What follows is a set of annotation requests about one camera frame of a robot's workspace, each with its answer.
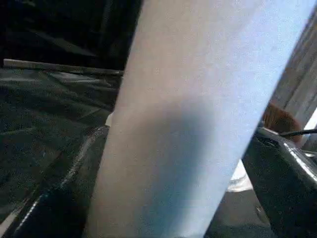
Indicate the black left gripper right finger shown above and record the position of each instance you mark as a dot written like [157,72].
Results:
[284,193]

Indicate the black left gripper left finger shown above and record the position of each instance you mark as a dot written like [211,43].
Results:
[64,210]

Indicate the white plastic table leg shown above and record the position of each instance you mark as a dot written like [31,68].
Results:
[185,99]

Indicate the white flat board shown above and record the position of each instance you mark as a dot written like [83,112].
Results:
[10,63]

